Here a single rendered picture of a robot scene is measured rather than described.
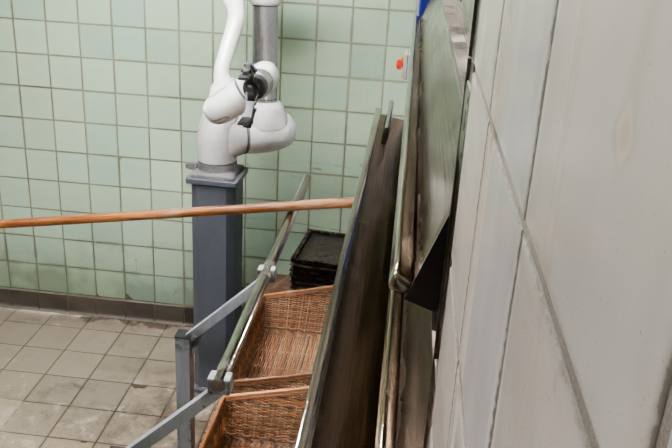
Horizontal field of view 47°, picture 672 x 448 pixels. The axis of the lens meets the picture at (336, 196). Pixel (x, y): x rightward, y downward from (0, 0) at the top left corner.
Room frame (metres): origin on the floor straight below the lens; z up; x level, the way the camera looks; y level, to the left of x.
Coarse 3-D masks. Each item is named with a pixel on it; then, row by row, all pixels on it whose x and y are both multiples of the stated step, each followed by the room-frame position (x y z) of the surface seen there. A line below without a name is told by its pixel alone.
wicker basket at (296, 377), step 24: (312, 288) 2.38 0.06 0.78; (264, 312) 2.40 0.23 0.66; (288, 312) 2.39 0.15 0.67; (312, 312) 2.38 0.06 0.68; (264, 336) 2.36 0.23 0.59; (288, 336) 2.37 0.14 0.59; (312, 336) 2.38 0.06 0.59; (240, 360) 2.05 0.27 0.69; (264, 360) 2.21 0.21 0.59; (288, 360) 2.21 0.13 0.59; (312, 360) 2.22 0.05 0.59; (240, 384) 1.86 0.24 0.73; (264, 384) 1.85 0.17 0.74; (288, 384) 1.85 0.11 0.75
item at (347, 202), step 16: (176, 208) 2.20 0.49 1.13; (192, 208) 2.18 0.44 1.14; (208, 208) 2.17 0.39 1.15; (224, 208) 2.15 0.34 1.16; (240, 208) 2.14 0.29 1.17; (256, 208) 2.13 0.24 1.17; (272, 208) 2.12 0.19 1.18; (288, 208) 2.11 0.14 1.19; (304, 208) 2.10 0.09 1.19; (320, 208) 2.09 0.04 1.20; (0, 224) 2.30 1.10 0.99; (16, 224) 2.29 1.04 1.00; (32, 224) 2.28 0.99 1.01; (48, 224) 2.27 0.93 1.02; (64, 224) 2.26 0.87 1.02
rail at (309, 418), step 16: (368, 144) 2.00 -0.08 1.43; (368, 160) 1.86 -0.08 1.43; (352, 208) 1.53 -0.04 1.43; (352, 224) 1.44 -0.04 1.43; (352, 240) 1.36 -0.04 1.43; (336, 272) 1.22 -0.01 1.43; (336, 288) 1.16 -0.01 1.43; (336, 304) 1.10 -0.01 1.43; (336, 320) 1.05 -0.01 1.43; (320, 352) 0.96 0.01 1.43; (320, 368) 0.92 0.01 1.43; (320, 384) 0.88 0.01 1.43; (320, 400) 0.85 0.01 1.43; (304, 416) 0.81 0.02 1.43; (304, 432) 0.78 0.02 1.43
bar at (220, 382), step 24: (288, 216) 2.08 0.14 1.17; (264, 264) 1.76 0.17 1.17; (264, 288) 1.64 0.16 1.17; (216, 312) 1.74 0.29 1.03; (192, 336) 1.75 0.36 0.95; (240, 336) 1.41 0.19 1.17; (192, 360) 1.77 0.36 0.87; (192, 384) 1.76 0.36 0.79; (216, 384) 1.25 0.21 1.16; (192, 408) 1.26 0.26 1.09; (168, 432) 1.26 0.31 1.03; (192, 432) 1.76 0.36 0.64
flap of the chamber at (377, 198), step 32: (384, 160) 1.95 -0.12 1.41; (384, 192) 1.71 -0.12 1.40; (384, 224) 1.52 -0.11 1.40; (352, 256) 1.33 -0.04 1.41; (384, 256) 1.36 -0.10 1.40; (352, 288) 1.21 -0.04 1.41; (384, 288) 1.23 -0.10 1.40; (352, 320) 1.10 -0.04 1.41; (384, 320) 1.12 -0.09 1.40; (352, 352) 1.00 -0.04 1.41; (352, 384) 0.92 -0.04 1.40; (320, 416) 0.84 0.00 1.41; (352, 416) 0.85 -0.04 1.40
